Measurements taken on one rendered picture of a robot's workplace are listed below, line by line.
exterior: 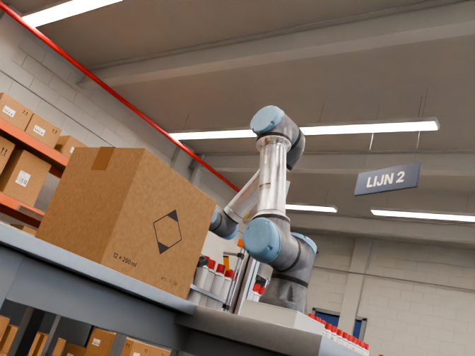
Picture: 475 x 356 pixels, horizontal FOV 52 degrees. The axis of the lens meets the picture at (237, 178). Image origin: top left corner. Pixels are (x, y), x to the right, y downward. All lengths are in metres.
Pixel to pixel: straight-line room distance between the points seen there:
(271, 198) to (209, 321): 0.68
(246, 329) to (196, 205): 0.48
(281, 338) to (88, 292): 0.30
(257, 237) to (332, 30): 3.38
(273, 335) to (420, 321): 8.74
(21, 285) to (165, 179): 0.50
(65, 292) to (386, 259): 9.35
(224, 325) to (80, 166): 0.55
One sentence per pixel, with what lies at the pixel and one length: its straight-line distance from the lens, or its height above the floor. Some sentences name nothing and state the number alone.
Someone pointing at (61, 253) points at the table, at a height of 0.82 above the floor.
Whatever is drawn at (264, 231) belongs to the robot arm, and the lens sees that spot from 1.39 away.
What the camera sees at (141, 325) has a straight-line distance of 0.86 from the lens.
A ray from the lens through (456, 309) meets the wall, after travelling 9.42.
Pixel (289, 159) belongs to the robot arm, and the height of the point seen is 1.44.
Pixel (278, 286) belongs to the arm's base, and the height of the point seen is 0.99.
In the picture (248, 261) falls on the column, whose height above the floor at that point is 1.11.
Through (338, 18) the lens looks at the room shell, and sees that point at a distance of 4.57.
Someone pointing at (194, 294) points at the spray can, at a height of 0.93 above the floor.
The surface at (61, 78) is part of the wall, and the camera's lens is 6.74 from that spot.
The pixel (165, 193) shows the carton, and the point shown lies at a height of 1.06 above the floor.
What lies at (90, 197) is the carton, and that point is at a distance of 1.12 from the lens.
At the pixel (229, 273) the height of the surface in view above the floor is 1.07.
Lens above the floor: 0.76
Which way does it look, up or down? 20 degrees up
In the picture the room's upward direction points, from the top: 17 degrees clockwise
